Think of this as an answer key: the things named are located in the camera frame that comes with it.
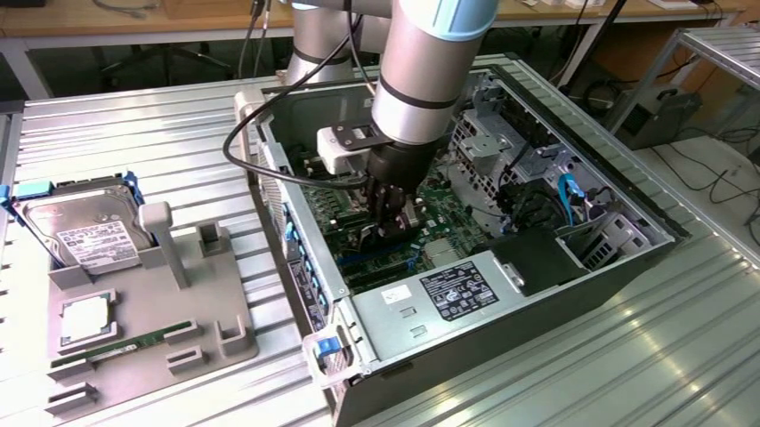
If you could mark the grey metal disk bay cage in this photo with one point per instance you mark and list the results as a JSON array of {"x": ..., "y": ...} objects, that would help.
[{"x": 481, "y": 147}]

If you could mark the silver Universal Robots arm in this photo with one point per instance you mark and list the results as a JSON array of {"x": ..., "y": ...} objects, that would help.
[{"x": 416, "y": 89}]

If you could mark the grey plastic parts rack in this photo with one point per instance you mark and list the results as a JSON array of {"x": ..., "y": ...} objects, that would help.
[{"x": 149, "y": 302}]

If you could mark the long wooden desk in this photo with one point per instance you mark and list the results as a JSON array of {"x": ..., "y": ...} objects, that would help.
[{"x": 178, "y": 22}]

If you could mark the blue disk caddy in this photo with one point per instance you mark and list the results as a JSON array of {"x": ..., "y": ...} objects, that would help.
[{"x": 32, "y": 191}]

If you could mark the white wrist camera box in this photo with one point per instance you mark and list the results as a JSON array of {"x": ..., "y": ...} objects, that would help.
[{"x": 333, "y": 153}]

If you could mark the silver chipset heatsink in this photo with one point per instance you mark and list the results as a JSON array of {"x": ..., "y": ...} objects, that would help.
[{"x": 446, "y": 253}]

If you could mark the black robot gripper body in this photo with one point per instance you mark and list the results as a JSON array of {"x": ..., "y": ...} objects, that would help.
[{"x": 404, "y": 164}]

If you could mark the silver CPU chip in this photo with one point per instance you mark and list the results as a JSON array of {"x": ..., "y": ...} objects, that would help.
[{"x": 86, "y": 318}]

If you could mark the metal slat side table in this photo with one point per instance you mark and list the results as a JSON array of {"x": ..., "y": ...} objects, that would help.
[{"x": 719, "y": 49}]

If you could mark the blue expansion slot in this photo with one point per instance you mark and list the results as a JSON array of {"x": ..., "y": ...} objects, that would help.
[{"x": 356, "y": 260}]

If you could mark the black installed RAM stick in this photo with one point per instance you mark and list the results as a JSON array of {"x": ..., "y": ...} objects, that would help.
[{"x": 348, "y": 221}]

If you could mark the green motherboard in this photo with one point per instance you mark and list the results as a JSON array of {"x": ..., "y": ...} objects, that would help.
[{"x": 457, "y": 213}]

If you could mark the silver hard disk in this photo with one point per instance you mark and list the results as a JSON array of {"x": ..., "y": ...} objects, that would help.
[{"x": 83, "y": 231}]

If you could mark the grey power supply unit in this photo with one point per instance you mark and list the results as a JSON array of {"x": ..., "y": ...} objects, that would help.
[{"x": 404, "y": 320}]

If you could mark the black plastic shroud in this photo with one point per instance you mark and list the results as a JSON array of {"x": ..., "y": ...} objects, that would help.
[{"x": 528, "y": 262}]

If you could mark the black open PC case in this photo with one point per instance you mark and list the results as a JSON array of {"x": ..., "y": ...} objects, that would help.
[{"x": 475, "y": 356}]

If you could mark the green RAM stick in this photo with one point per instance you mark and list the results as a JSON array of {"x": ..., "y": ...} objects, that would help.
[{"x": 142, "y": 341}]

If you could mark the black RAM slot bank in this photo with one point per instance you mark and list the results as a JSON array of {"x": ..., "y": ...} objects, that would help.
[{"x": 309, "y": 164}]

